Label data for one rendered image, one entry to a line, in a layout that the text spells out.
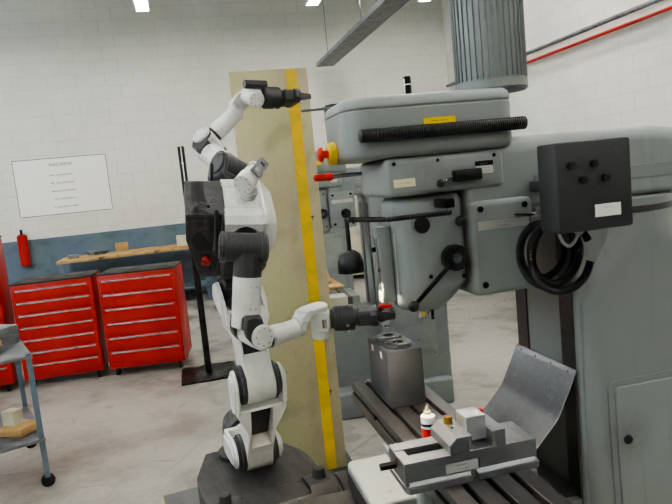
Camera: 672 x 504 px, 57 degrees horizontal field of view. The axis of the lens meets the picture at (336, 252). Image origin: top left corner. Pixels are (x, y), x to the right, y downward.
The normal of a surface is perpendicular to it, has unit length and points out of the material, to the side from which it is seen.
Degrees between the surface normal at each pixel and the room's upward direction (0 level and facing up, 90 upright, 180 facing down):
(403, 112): 90
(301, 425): 90
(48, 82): 90
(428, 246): 90
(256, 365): 60
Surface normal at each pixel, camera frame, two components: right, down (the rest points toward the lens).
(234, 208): 0.14, -0.77
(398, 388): 0.22, 0.09
